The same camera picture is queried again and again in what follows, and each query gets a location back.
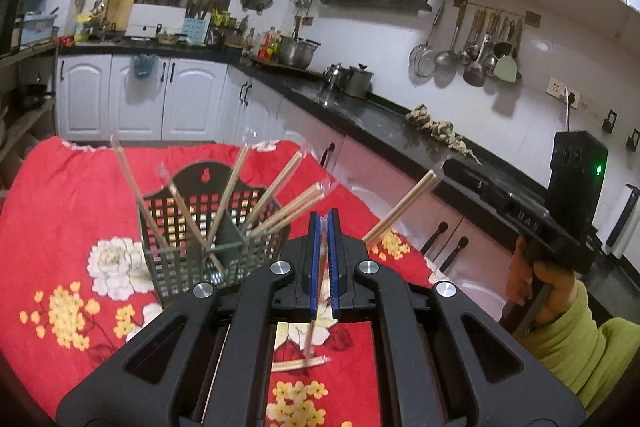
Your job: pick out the white wall socket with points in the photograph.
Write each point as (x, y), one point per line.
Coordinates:
(555, 87)

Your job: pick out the small steel kettle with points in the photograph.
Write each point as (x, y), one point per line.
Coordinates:
(334, 74)

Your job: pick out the white lower cabinets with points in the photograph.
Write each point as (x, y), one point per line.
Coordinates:
(82, 92)

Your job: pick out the red floral blanket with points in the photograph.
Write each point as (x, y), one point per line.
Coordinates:
(60, 207)

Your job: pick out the small food dish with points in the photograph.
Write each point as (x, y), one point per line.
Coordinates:
(172, 38)

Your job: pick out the person's right hand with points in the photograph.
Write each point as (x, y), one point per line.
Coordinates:
(520, 277)

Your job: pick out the green hanging spatula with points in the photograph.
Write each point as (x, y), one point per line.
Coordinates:
(506, 69)

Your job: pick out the brown wall utensil rail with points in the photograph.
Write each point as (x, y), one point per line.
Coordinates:
(460, 0)

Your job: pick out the row of condiment bottles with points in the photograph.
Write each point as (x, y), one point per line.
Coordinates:
(267, 44)

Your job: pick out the pile of chopsticks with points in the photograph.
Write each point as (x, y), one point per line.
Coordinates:
(295, 364)

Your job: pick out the row of hanging steel ladles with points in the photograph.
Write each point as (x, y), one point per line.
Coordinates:
(474, 74)

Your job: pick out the blue plastic bag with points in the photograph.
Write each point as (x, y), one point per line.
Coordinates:
(143, 67)

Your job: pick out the green lattice utensil basket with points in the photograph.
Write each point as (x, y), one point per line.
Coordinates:
(187, 179)

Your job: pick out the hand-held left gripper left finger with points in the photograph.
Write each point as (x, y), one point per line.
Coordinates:
(315, 277)

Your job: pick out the person's right forearm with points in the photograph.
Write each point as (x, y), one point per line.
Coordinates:
(585, 347)

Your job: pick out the black microwave oven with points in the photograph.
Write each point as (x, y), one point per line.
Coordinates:
(10, 17)

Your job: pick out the lidded steel pot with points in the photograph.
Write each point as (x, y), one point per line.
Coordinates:
(359, 82)

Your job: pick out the bunch of wrapped rice dumplings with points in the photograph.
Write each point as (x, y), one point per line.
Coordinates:
(435, 127)

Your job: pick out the black frying pan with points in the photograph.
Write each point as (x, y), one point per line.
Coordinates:
(35, 94)

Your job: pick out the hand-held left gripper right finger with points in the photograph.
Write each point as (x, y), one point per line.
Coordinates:
(335, 277)

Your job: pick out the large steel stockpot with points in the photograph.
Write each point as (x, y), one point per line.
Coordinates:
(297, 52)

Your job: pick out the black kitchen countertop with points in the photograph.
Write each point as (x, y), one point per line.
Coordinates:
(360, 112)

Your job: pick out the blue knife block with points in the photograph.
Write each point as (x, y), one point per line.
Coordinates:
(195, 29)

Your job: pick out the blue plastic basin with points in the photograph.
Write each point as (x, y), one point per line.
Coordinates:
(37, 27)

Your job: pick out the metal storage shelf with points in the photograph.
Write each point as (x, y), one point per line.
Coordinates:
(30, 121)

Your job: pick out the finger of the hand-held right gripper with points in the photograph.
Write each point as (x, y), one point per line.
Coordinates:
(470, 179)

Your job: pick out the steel kitchen faucet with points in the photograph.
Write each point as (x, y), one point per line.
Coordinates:
(105, 2)

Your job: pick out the black wall hook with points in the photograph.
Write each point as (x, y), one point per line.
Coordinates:
(634, 138)
(609, 122)

